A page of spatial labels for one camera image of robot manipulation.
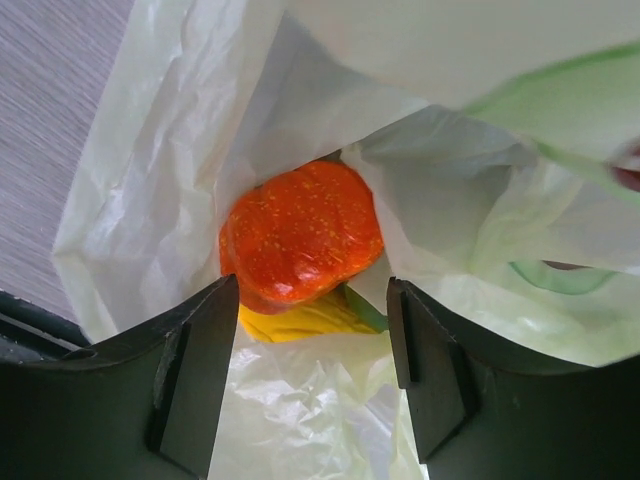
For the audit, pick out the pale yellow plastic bag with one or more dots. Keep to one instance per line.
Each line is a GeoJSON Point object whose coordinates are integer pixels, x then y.
{"type": "Point", "coordinates": [499, 140]}

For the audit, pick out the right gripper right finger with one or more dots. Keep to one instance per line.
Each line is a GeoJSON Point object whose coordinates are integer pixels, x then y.
{"type": "Point", "coordinates": [484, 407]}

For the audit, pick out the fake orange fruit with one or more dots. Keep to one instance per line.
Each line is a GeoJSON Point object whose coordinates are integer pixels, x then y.
{"type": "Point", "coordinates": [300, 235]}

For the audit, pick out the fake yellow fruit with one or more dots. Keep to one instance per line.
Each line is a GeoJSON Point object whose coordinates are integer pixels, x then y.
{"type": "Point", "coordinates": [341, 311]}

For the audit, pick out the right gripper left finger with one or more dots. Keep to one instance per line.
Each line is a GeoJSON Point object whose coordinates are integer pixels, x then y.
{"type": "Point", "coordinates": [143, 404]}

